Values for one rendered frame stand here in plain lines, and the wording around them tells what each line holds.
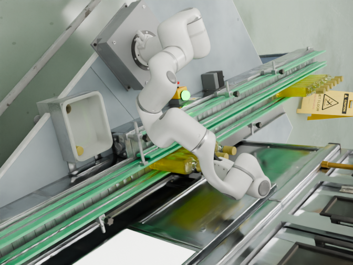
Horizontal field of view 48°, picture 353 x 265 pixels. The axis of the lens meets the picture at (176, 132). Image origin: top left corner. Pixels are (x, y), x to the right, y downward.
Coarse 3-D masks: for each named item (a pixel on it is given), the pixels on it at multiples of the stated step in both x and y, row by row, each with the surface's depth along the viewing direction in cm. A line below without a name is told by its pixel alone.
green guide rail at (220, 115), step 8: (312, 64) 268; (320, 64) 263; (296, 72) 252; (304, 72) 248; (280, 80) 237; (288, 80) 232; (264, 88) 224; (272, 88) 220; (248, 96) 213; (256, 96) 209; (240, 104) 201; (248, 104) 199; (224, 112) 192; (232, 112) 189; (208, 120) 183; (216, 120) 180; (176, 144) 160; (144, 152) 155; (152, 152) 153; (160, 152) 153
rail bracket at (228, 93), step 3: (228, 84) 185; (228, 87) 186; (228, 90) 186; (216, 93) 190; (219, 93) 190; (222, 93) 188; (225, 93) 186; (228, 93) 185; (231, 93) 185; (234, 93) 183; (237, 93) 183; (216, 96) 190; (225, 96) 187; (228, 96) 186; (231, 96) 187; (237, 96) 183
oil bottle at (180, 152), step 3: (177, 150) 161; (180, 150) 160; (183, 150) 160; (186, 150) 159; (171, 153) 159; (174, 153) 159; (177, 153) 158; (180, 153) 158; (183, 153) 157; (186, 153) 156; (189, 153) 156; (192, 156) 152; (195, 156) 152; (195, 159) 151; (198, 159) 151
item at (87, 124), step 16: (80, 96) 139; (96, 96) 146; (64, 112) 135; (80, 112) 148; (96, 112) 150; (80, 128) 148; (96, 128) 153; (80, 144) 149; (96, 144) 153; (80, 160) 141
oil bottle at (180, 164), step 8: (160, 160) 155; (168, 160) 152; (176, 160) 150; (184, 160) 148; (192, 160) 148; (152, 168) 160; (160, 168) 157; (168, 168) 154; (176, 168) 151; (184, 168) 148
